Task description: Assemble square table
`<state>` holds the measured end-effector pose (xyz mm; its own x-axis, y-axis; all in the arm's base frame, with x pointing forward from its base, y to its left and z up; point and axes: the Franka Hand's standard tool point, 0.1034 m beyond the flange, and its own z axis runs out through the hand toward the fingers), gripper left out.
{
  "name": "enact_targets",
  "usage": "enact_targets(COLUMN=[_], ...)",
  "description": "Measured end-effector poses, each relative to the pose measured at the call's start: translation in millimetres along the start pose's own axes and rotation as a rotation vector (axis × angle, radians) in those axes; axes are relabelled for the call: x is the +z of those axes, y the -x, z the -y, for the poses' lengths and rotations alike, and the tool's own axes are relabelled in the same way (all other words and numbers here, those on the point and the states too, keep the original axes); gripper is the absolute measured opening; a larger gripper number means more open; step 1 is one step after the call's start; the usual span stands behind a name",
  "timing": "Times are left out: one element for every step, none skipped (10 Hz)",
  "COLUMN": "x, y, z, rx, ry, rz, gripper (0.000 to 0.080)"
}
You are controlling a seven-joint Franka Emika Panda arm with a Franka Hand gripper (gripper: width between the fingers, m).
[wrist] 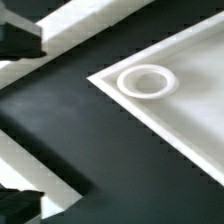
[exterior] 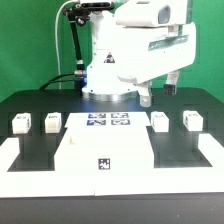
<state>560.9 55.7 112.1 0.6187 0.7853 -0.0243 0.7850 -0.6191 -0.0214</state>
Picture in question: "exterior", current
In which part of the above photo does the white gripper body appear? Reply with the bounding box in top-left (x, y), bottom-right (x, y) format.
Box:
top-left (116, 23), bottom-right (196, 85)

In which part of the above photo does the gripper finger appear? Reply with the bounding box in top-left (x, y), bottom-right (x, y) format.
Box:
top-left (163, 70), bottom-right (180, 96)
top-left (137, 83), bottom-right (152, 107)

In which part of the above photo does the white square tabletop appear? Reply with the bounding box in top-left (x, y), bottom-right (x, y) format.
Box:
top-left (53, 111), bottom-right (155, 174)

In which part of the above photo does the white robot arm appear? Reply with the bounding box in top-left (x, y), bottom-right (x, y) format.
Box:
top-left (81, 0), bottom-right (196, 107)

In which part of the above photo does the white marker tag sheet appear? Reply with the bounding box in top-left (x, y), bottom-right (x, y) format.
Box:
top-left (65, 112), bottom-right (151, 128)

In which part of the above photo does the white U-shaped obstacle fence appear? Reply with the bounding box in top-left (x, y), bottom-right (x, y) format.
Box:
top-left (0, 134), bottom-right (224, 198)

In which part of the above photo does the black camera on mount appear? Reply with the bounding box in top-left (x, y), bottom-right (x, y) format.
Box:
top-left (81, 1), bottom-right (114, 10)

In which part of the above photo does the white cable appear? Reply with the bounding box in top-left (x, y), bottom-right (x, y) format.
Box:
top-left (54, 0), bottom-right (79, 90)

